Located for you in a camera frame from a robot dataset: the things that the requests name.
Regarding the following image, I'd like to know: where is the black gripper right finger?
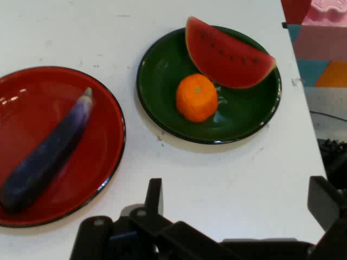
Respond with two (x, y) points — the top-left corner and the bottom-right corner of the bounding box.
(307, 175), (347, 260)

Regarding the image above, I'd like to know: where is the pink foam block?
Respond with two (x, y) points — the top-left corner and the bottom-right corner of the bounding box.
(301, 0), (347, 28)

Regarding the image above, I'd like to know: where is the purple toy eggplant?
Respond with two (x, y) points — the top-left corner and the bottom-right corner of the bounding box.
(0, 87), (94, 213)

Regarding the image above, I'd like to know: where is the dark green round plate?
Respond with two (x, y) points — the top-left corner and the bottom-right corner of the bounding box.
(136, 25), (282, 145)

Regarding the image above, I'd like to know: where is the thin black floor cable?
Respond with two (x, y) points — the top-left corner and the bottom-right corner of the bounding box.
(309, 109), (347, 122)

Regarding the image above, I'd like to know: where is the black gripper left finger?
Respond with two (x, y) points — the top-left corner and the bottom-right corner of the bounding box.
(69, 178), (226, 260)

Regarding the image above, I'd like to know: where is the multicolour foam floor mat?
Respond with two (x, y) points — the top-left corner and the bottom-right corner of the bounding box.
(286, 23), (347, 88)

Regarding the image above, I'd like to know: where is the toy watermelon slice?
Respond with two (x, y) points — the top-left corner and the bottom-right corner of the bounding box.
(185, 16), (277, 89)

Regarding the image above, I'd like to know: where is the red foam block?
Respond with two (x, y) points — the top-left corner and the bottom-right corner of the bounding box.
(280, 0), (312, 25)

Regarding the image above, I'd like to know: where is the red round plate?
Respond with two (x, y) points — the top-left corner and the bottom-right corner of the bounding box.
(0, 66), (127, 228)

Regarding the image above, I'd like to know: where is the black bumpy floor object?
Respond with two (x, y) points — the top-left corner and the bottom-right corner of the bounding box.
(317, 138), (347, 190)

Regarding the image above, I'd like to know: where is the toy orange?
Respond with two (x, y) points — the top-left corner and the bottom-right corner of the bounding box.
(175, 73), (219, 124)

